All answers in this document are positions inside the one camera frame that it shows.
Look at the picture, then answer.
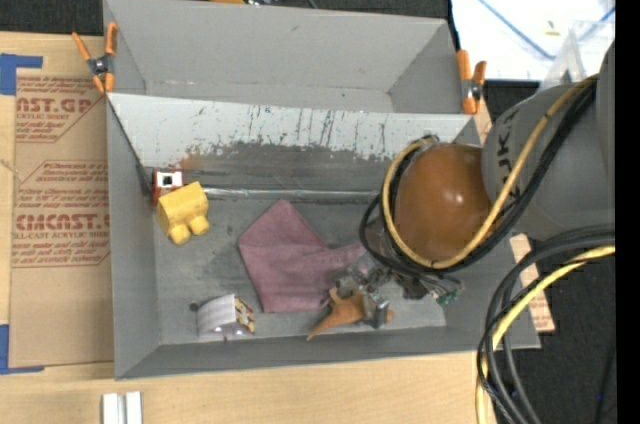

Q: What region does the yellow toy block figure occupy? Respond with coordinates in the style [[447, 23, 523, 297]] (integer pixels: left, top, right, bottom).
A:
[[154, 181, 212, 246]]

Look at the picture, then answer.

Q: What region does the small red and white box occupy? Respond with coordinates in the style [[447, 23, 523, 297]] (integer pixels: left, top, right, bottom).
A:
[[150, 168, 185, 206]]

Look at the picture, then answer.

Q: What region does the grey metal bin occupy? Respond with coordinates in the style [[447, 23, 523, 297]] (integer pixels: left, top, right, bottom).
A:
[[102, 0, 542, 382]]

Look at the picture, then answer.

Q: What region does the brown cardboard board red print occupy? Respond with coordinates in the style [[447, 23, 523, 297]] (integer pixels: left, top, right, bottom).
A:
[[0, 30, 557, 376]]

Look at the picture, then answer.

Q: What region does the pink cloth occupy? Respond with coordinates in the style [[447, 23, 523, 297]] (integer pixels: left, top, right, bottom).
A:
[[237, 198, 372, 315]]

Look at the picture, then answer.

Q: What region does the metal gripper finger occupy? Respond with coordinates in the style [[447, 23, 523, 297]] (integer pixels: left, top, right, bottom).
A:
[[366, 289, 393, 330], [333, 274, 363, 301]]

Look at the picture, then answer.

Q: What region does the white packet with patterned end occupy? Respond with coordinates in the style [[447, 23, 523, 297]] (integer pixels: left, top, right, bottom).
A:
[[189, 293, 257, 339]]

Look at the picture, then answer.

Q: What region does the orange toy carrot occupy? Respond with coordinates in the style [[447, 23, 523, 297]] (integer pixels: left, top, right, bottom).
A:
[[305, 286, 397, 343]]

